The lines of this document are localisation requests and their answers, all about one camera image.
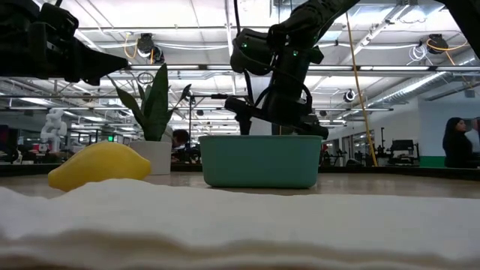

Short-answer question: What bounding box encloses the white humanoid robot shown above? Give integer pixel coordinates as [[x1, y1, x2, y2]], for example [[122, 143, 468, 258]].
[[40, 108, 68, 153]]

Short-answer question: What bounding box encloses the snake plant in white pot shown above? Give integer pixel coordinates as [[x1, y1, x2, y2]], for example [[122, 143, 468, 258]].
[[108, 62, 192, 176]]

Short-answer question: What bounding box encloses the black aluminium table frame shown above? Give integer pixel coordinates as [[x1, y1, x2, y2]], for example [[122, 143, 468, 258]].
[[0, 163, 480, 182]]

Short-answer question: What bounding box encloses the white folded cloth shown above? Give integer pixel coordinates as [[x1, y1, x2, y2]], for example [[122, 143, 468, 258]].
[[0, 178, 480, 270]]

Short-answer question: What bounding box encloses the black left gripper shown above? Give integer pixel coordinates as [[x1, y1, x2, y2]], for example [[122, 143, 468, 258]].
[[0, 20, 131, 86]]

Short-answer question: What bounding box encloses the yellow cable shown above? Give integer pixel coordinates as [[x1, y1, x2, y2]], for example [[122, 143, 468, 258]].
[[344, 10, 379, 167]]

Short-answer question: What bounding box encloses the teal plastic tupperware container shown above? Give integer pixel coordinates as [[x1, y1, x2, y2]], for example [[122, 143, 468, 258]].
[[198, 134, 323, 189]]

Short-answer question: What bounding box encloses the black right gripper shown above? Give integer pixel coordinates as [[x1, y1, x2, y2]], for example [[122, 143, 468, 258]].
[[223, 88, 330, 140]]

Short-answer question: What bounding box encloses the yellow toy lemon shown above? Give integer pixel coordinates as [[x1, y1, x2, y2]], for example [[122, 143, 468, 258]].
[[47, 141, 152, 192]]

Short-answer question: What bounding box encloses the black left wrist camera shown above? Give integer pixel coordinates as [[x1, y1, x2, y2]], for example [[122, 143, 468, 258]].
[[37, 2, 80, 41]]

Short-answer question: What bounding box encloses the person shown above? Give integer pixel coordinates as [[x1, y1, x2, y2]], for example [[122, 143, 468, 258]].
[[464, 118, 480, 154], [442, 116, 479, 169], [171, 129, 191, 151]]

